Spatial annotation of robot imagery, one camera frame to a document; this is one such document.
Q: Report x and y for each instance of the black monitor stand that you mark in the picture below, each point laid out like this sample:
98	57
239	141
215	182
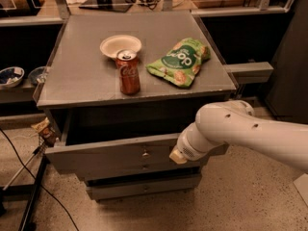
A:
117	6

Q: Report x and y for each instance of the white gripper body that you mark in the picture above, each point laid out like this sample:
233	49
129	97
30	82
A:
187	148

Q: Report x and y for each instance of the grey small bowl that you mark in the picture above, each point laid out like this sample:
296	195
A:
38	75

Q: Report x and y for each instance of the grey middle drawer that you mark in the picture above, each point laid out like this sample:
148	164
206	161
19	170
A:
103	172

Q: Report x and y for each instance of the grey top drawer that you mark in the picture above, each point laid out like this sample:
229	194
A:
115	143

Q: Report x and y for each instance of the blue white bowl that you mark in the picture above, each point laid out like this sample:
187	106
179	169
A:
11	77

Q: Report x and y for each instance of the green snack bag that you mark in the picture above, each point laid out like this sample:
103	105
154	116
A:
182	63

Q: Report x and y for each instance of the grey side shelf bar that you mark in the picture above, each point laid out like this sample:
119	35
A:
250	73

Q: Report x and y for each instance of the red cola can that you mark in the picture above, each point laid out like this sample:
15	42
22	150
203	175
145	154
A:
127	65

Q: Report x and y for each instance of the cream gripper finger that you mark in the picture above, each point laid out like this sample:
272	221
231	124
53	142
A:
176	156

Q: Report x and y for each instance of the white paper bowl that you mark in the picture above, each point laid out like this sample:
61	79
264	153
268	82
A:
110	46

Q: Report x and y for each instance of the grey drawer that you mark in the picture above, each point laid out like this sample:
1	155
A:
103	172
141	187
115	143

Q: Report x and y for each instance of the black tripod leg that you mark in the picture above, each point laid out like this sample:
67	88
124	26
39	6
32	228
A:
25	224

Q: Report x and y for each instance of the brown snack packet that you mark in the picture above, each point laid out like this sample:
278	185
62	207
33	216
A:
46	131

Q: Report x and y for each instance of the grey drawer cabinet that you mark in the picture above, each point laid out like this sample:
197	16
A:
83	82

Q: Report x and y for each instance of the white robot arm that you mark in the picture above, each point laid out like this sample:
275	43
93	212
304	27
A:
234	122

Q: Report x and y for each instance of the grey bottom drawer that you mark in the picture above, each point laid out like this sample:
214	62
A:
141	187

